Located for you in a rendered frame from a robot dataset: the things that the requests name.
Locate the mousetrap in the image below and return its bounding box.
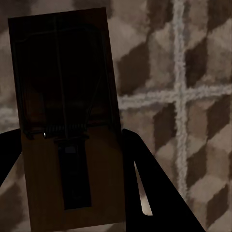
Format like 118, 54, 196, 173
8, 7, 126, 232

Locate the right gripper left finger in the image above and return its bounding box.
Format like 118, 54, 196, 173
0, 129, 22, 187

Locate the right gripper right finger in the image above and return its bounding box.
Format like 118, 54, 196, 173
122, 129, 205, 232

